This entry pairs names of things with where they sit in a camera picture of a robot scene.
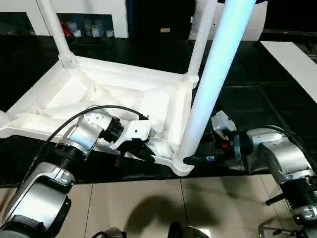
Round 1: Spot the grey cushion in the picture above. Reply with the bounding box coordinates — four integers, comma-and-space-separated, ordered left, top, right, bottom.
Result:
189, 0, 268, 42

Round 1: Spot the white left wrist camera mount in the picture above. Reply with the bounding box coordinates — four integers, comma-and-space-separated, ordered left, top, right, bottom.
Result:
108, 118, 152, 150

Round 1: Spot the black television with red logo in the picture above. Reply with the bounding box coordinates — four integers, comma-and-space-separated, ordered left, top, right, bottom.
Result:
262, 29, 317, 36

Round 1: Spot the black robot right foot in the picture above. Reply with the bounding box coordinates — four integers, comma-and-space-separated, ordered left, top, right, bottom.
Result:
169, 221, 209, 238

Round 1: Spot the white plastic table leg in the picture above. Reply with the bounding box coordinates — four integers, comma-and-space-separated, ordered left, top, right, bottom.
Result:
186, 0, 216, 82
0, 110, 11, 134
35, 0, 78, 69
177, 0, 256, 165

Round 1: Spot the silver metal stand frame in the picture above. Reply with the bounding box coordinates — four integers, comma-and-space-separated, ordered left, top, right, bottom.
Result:
258, 217, 306, 238

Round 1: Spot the black floor stand foot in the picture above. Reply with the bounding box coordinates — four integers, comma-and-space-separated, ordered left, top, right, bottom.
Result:
264, 194, 286, 207

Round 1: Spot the black work mat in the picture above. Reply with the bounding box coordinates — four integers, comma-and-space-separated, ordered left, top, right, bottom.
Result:
0, 34, 317, 188

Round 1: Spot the black sofa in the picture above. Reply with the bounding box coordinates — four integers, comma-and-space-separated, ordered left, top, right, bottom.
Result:
126, 0, 317, 42

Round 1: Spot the white plastic table top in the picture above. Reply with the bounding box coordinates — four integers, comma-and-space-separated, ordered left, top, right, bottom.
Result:
0, 55, 201, 177

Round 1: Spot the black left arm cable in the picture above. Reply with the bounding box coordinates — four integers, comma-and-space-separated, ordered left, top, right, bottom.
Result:
6, 105, 151, 214

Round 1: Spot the white flat board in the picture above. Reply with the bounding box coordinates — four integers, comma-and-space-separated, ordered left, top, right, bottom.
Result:
259, 40, 317, 100

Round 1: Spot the white sideboard cabinet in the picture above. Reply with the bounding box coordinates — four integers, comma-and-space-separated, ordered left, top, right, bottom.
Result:
0, 0, 130, 38

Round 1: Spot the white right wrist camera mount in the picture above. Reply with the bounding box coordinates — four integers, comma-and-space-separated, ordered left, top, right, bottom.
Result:
211, 110, 241, 162

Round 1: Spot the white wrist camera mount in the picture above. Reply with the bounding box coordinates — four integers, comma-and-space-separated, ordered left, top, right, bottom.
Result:
211, 110, 241, 162
108, 118, 152, 150

